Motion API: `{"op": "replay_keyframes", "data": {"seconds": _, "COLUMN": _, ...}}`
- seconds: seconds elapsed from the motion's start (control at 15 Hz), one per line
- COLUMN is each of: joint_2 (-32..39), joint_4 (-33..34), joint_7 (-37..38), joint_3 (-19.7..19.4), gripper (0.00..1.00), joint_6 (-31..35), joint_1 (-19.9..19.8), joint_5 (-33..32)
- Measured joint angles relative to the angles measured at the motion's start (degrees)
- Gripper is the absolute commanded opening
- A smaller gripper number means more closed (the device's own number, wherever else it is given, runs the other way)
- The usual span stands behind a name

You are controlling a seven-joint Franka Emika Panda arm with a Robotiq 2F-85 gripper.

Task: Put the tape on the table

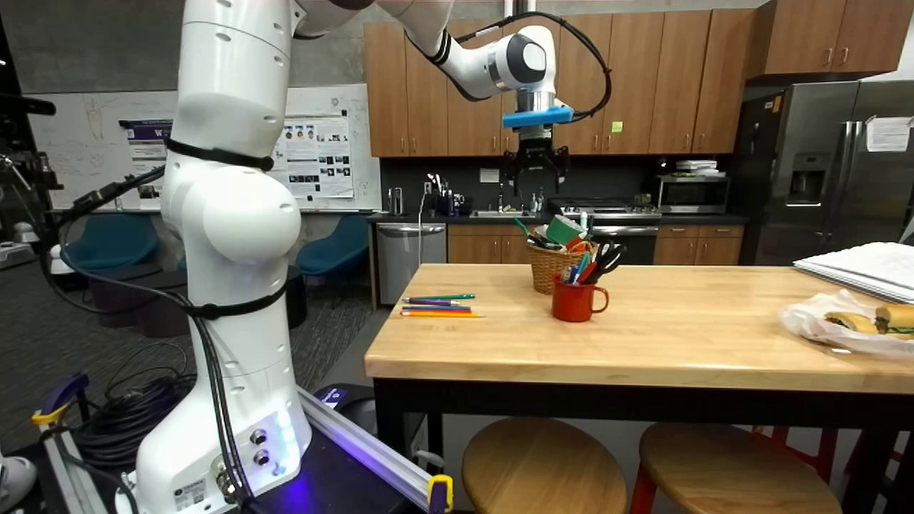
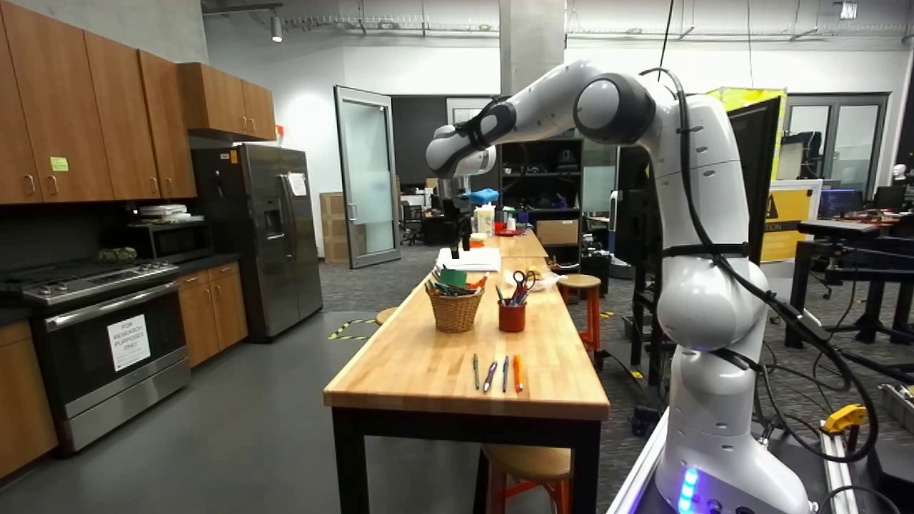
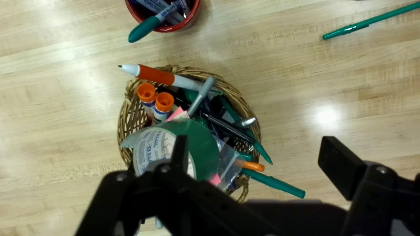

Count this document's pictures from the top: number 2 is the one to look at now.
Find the glass door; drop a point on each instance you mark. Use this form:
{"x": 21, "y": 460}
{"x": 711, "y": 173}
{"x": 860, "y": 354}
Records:
{"x": 366, "y": 176}

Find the green sticky note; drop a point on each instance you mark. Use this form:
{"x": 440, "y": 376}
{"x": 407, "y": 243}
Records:
{"x": 59, "y": 165}

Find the purple pen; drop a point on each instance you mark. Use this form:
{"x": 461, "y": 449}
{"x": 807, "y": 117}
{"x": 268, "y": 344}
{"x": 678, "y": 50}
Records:
{"x": 488, "y": 377}

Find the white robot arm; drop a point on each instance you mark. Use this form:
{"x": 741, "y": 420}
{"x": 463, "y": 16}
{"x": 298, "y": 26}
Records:
{"x": 708, "y": 303}

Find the wooden base cabinet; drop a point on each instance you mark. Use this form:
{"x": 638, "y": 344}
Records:
{"x": 211, "y": 312}
{"x": 24, "y": 402}

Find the white paper on fridge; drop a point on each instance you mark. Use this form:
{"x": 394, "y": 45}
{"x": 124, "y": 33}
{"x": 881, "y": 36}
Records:
{"x": 298, "y": 183}

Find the red cup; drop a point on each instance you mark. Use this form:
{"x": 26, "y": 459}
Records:
{"x": 511, "y": 317}

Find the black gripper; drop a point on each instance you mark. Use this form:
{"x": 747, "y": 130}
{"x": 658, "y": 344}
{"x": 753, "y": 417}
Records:
{"x": 466, "y": 222}

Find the black metal table frame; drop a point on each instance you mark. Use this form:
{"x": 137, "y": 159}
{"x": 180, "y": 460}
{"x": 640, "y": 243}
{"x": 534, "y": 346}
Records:
{"x": 458, "y": 423}

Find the cardboard boxes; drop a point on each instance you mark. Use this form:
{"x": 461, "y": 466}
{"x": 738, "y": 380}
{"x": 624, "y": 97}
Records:
{"x": 331, "y": 230}

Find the round wooden stool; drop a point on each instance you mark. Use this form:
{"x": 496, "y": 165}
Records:
{"x": 580, "y": 280}
{"x": 384, "y": 314}
{"x": 528, "y": 463}

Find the yellow bar clamp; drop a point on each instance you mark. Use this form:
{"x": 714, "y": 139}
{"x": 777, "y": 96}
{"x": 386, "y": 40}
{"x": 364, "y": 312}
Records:
{"x": 843, "y": 417}

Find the clear plastic food bag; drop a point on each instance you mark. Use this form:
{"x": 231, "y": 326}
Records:
{"x": 544, "y": 280}

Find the orange pen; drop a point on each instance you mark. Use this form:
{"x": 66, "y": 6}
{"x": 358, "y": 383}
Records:
{"x": 514, "y": 372}

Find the green pen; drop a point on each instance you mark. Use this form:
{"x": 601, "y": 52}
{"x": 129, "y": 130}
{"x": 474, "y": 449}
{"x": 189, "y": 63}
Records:
{"x": 474, "y": 372}

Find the microwave oven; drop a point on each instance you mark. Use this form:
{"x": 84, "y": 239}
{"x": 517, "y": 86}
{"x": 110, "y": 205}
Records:
{"x": 173, "y": 239}

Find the black workbench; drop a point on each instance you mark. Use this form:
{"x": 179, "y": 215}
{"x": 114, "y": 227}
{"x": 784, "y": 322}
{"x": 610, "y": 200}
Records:
{"x": 857, "y": 257}

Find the stainless steel oven range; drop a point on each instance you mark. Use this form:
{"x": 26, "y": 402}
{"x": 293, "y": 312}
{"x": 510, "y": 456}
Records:
{"x": 104, "y": 380}

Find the small wooden wall cabinets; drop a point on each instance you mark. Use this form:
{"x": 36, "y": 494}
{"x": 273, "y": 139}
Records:
{"x": 223, "y": 102}

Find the white paper stack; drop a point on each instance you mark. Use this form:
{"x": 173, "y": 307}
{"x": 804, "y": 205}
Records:
{"x": 468, "y": 262}

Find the stainless steel fridge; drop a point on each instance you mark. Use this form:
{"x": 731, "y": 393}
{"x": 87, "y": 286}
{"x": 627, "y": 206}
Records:
{"x": 257, "y": 239}

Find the white sign on oven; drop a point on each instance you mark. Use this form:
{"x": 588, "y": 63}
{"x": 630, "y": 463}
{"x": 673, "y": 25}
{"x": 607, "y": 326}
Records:
{"x": 127, "y": 344}

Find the wicker basket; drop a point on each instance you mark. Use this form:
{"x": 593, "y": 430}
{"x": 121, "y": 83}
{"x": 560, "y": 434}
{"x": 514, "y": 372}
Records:
{"x": 456, "y": 309}

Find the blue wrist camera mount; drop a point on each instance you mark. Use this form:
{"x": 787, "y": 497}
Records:
{"x": 481, "y": 199}

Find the large wooden wall cabinets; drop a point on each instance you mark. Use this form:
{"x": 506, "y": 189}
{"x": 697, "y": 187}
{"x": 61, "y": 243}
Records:
{"x": 94, "y": 105}

